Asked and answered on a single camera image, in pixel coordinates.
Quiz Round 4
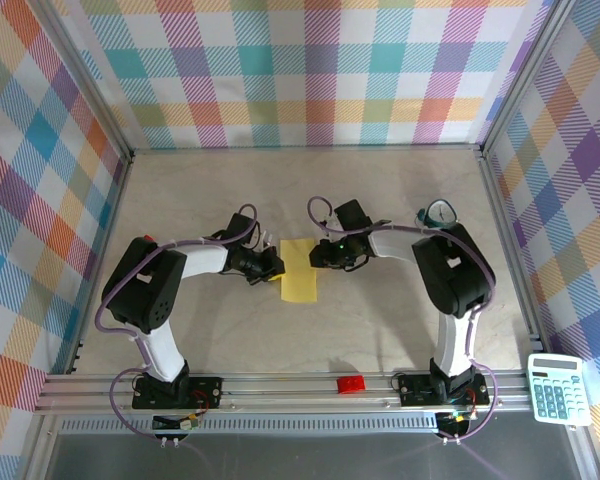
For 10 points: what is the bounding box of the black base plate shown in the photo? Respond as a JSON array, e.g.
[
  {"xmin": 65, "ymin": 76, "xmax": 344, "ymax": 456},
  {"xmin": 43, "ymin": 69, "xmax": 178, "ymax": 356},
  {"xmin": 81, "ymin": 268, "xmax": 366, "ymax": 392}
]
[
  {"xmin": 398, "ymin": 373, "xmax": 491, "ymax": 407},
  {"xmin": 132, "ymin": 375, "xmax": 225, "ymax": 410}
]

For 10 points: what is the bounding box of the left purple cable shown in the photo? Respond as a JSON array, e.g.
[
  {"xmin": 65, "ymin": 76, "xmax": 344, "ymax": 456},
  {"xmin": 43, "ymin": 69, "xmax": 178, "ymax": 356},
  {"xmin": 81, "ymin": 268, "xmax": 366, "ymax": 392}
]
[{"xmin": 94, "ymin": 203, "xmax": 259, "ymax": 442}]

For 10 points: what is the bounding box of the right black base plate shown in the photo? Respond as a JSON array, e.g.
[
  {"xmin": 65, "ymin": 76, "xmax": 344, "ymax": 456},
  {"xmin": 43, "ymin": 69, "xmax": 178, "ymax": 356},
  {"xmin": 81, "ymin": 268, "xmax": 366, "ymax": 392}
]
[{"xmin": 398, "ymin": 373, "xmax": 491, "ymax": 407}]

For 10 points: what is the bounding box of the purple cable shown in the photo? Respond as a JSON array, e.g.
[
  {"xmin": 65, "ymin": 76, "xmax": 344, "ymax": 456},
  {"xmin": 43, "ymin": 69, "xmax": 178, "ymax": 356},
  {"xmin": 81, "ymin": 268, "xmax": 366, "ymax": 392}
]
[
  {"xmin": 306, "ymin": 196, "xmax": 504, "ymax": 442},
  {"xmin": 94, "ymin": 203, "xmax": 259, "ymax": 442}
]

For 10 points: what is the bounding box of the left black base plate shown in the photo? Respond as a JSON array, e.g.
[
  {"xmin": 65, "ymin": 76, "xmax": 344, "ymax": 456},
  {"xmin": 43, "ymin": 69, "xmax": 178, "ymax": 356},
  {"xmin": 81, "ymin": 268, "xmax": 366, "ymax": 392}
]
[{"xmin": 132, "ymin": 375, "xmax": 225, "ymax": 410}]

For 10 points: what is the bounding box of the slotted grey cable duct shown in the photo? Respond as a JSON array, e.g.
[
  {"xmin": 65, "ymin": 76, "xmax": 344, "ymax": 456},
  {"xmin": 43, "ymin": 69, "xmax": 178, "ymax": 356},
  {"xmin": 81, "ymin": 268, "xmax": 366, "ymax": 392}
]
[{"xmin": 59, "ymin": 418, "xmax": 439, "ymax": 434}]

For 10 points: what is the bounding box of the yellow paper sheet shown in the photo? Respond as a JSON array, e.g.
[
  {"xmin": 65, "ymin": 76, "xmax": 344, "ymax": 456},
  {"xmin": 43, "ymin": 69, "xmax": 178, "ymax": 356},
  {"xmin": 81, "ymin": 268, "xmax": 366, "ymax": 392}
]
[{"xmin": 278, "ymin": 237, "xmax": 320, "ymax": 304}]

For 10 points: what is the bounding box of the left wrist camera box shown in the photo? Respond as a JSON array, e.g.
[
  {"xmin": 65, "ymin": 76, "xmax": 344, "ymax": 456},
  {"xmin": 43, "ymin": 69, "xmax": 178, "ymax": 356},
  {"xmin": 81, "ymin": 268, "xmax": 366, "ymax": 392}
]
[{"xmin": 252, "ymin": 228, "xmax": 277, "ymax": 252}]

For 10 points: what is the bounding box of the aluminium wall rail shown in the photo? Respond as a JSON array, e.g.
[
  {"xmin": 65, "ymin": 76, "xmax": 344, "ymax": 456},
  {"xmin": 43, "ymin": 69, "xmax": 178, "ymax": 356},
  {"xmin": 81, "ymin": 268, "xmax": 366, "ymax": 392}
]
[{"xmin": 129, "ymin": 143, "xmax": 484, "ymax": 156}]

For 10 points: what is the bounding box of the connector board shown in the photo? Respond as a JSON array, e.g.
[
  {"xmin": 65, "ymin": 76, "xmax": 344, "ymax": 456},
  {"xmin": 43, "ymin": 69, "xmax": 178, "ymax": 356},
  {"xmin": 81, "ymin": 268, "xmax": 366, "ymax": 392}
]
[
  {"xmin": 437, "ymin": 410, "xmax": 479, "ymax": 436},
  {"xmin": 152, "ymin": 412, "xmax": 201, "ymax": 432}
]

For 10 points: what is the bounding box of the right connector board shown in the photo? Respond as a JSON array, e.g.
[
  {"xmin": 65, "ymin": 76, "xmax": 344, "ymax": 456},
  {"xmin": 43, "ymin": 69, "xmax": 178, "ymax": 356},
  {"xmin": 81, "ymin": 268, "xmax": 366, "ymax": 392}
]
[{"xmin": 437, "ymin": 410, "xmax": 479, "ymax": 436}]

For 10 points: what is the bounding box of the aluminium side rail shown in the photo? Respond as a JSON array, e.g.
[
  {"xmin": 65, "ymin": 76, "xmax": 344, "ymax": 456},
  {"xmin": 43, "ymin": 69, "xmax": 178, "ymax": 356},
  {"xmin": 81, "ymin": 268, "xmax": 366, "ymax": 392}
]
[
  {"xmin": 68, "ymin": 152, "xmax": 134, "ymax": 376},
  {"xmin": 478, "ymin": 152, "xmax": 552, "ymax": 354}
]

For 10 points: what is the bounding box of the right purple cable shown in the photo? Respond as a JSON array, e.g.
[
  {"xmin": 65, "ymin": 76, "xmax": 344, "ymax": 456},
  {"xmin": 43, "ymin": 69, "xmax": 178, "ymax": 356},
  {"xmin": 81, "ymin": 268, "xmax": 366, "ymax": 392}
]
[{"xmin": 306, "ymin": 196, "xmax": 504, "ymax": 442}]

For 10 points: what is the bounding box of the aluminium mounting rail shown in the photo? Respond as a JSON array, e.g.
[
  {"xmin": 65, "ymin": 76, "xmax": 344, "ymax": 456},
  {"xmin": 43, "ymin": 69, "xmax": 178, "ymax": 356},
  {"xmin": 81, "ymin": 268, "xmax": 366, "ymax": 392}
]
[{"xmin": 34, "ymin": 372, "xmax": 536, "ymax": 414}]

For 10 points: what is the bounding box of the left connector board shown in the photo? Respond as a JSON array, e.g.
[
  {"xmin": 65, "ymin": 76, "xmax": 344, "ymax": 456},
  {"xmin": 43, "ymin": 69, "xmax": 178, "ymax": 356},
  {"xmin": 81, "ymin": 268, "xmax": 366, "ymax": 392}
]
[{"xmin": 152, "ymin": 412, "xmax": 201, "ymax": 432}]

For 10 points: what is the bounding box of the aluminium corner post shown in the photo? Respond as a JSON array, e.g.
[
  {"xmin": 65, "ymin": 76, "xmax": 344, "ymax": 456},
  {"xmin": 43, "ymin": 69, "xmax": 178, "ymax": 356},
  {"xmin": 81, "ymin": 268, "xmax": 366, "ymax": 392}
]
[
  {"xmin": 29, "ymin": 0, "xmax": 134, "ymax": 161},
  {"xmin": 479, "ymin": 0, "xmax": 581, "ymax": 154}
]

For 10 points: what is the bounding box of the white calculator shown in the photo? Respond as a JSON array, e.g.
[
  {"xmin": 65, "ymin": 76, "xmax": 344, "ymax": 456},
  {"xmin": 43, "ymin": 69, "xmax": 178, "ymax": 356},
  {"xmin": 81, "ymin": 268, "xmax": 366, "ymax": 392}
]
[{"xmin": 527, "ymin": 353, "xmax": 594, "ymax": 427}]

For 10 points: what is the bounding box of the teal alarm clock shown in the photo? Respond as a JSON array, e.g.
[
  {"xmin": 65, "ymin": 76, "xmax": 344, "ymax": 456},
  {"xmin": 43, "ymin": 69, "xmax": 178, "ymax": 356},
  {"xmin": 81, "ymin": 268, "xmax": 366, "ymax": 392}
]
[{"xmin": 413, "ymin": 198, "xmax": 460, "ymax": 231}]

